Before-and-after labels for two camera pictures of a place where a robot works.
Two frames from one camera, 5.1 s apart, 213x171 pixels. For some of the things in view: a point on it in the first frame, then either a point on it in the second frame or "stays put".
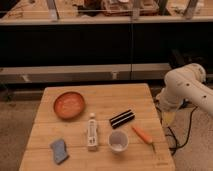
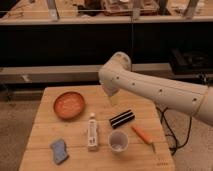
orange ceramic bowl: x=69 y=105 stays put
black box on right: x=179 y=57 stays put
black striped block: x=122 y=119 stays put
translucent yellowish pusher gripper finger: x=168 y=116 -> x=114 y=100
